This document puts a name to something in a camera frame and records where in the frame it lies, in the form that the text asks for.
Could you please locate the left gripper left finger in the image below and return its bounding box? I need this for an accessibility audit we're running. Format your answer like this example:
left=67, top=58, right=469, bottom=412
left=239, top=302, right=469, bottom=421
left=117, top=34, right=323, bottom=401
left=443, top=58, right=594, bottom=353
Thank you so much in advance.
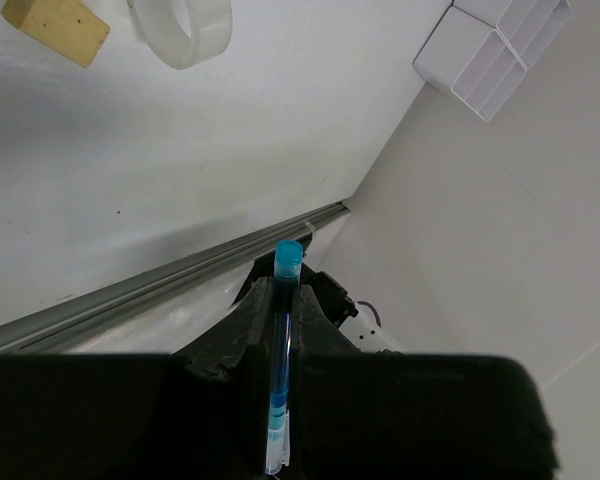
left=174, top=278, right=273, bottom=479

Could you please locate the white compartment organizer box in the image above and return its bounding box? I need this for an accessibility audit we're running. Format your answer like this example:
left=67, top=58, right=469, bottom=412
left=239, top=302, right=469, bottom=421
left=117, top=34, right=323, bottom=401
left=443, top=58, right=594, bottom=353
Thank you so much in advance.
left=413, top=0, right=571, bottom=122

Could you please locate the clear tape roll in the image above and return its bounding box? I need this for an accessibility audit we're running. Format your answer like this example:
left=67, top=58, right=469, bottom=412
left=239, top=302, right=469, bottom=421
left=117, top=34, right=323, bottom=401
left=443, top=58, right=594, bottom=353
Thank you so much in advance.
left=127, top=0, right=233, bottom=70

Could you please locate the blue pen refill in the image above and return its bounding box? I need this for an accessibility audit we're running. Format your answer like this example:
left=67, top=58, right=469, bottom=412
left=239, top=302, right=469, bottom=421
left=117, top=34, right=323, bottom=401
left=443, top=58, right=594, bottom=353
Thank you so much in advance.
left=265, top=240, right=304, bottom=476

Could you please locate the tan eraser block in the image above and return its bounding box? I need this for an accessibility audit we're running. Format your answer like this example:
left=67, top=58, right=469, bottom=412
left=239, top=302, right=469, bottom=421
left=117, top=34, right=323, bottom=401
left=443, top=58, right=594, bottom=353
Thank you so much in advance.
left=0, top=0, right=110, bottom=68

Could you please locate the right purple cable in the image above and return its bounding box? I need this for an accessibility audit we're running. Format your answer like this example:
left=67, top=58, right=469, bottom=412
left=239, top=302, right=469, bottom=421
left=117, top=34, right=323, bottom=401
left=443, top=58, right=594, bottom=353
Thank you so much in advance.
left=354, top=299, right=384, bottom=329

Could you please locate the aluminium rail frame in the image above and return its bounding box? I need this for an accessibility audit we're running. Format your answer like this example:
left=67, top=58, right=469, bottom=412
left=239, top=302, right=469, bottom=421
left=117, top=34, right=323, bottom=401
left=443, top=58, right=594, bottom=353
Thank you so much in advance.
left=0, top=202, right=349, bottom=354

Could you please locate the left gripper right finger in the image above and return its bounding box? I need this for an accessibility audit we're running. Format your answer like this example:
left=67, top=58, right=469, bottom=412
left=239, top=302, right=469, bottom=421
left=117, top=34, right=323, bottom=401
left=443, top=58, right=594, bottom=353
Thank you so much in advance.
left=290, top=286, right=380, bottom=479

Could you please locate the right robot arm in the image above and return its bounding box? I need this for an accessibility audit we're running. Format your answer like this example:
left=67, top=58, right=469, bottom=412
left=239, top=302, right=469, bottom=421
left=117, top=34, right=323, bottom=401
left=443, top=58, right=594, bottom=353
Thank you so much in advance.
left=301, top=265, right=408, bottom=353

